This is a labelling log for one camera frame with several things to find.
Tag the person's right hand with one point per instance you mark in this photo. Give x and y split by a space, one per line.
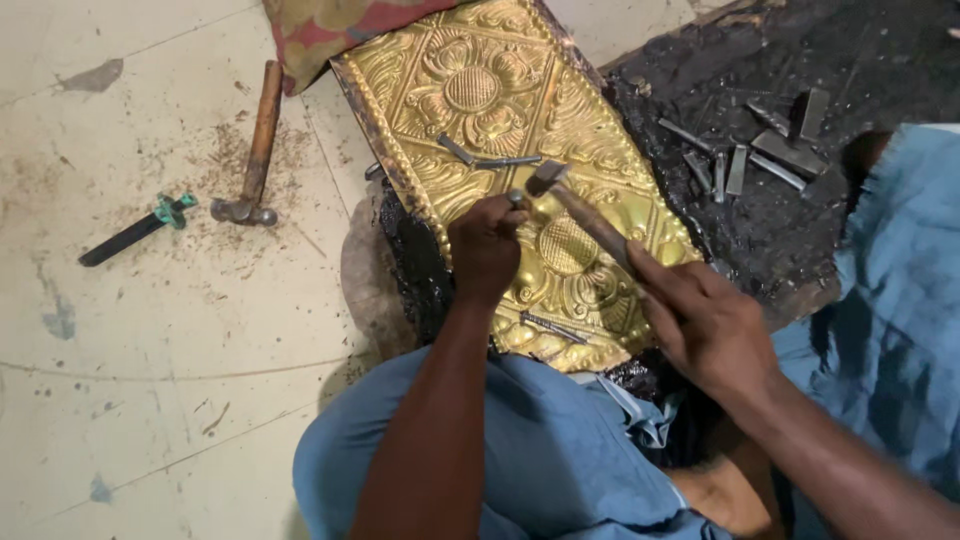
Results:
712 322

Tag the person's left hand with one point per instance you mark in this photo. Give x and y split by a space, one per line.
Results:
484 251

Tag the person's left fingers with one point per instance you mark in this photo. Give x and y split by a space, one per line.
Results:
504 216

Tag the short steel punch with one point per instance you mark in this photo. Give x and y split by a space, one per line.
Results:
516 199

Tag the steel chasing punch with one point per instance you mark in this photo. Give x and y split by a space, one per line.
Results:
508 160
373 171
455 148
553 328

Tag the embossed brass sheet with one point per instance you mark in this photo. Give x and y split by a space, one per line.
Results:
487 97

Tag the person's blue garment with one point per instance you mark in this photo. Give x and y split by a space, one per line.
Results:
570 442

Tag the black pitch board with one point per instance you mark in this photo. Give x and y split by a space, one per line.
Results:
750 240

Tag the red floral cushion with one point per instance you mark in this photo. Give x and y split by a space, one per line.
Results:
322 34

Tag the heap of steel punches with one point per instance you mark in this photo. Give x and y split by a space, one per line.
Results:
780 146

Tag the black tool with green tape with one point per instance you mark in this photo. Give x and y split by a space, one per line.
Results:
127 238

